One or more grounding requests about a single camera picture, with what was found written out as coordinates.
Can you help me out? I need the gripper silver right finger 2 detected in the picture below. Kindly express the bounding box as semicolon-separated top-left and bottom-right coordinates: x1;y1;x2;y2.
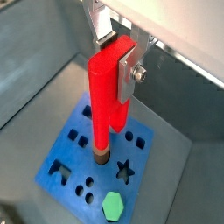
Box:
117;24;158;104

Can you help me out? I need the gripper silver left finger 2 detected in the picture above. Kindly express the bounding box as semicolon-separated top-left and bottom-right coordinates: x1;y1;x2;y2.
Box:
82;0;117;53

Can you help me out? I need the red square-circle object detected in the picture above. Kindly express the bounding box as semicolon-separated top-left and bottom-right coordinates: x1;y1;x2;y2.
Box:
87;35;136;151

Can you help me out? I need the green hexagonal peg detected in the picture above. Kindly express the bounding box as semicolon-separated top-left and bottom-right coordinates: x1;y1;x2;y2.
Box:
102;192;124;222

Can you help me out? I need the brown cylinder peg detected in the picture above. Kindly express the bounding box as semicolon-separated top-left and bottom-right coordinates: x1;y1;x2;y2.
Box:
93;148;110;165

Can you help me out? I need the blue fixture block with holes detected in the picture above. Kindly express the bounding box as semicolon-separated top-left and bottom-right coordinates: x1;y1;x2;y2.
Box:
35;93;153;224

